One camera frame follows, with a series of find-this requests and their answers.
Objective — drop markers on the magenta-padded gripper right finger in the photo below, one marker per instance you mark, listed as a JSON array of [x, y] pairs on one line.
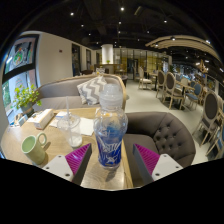
[[157, 166]]

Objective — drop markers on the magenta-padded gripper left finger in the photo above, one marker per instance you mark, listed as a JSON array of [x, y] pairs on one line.
[[68, 166]]

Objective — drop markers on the clear blue-labelled water bottle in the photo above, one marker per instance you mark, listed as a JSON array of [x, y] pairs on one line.
[[110, 133]]

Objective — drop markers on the dark grey tufted armchair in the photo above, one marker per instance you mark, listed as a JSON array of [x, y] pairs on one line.
[[163, 133]]

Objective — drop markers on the clear plastic cup with straw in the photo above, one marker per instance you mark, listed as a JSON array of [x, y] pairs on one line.
[[70, 131]]

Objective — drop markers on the pale green mug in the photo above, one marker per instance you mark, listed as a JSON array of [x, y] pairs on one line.
[[33, 150]]

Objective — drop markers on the white paper napkin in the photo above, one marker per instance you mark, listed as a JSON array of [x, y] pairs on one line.
[[87, 126]]

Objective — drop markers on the small blue white packet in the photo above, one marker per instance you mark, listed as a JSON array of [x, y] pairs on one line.
[[61, 115]]

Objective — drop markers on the white tissue box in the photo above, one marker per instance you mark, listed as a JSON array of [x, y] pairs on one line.
[[43, 118]]

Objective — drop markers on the blue white small box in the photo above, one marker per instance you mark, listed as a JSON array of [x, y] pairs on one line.
[[24, 121]]

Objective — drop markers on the grey curved sofa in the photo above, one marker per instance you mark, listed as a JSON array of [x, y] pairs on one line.
[[56, 91]]

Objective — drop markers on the grey white chevron cushion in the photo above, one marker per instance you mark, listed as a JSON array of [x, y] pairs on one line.
[[90, 90]]

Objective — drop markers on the green potted plant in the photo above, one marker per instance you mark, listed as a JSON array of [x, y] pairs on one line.
[[25, 96]]

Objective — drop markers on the group of dining chairs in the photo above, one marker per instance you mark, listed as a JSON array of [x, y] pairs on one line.
[[171, 85]]

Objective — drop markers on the white round column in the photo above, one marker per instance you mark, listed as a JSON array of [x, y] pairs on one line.
[[107, 53]]

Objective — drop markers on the colourful window poster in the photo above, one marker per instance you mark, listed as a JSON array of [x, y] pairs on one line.
[[20, 55]]

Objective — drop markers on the group of ceiling lights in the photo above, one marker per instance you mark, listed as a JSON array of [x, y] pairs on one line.
[[122, 9]]

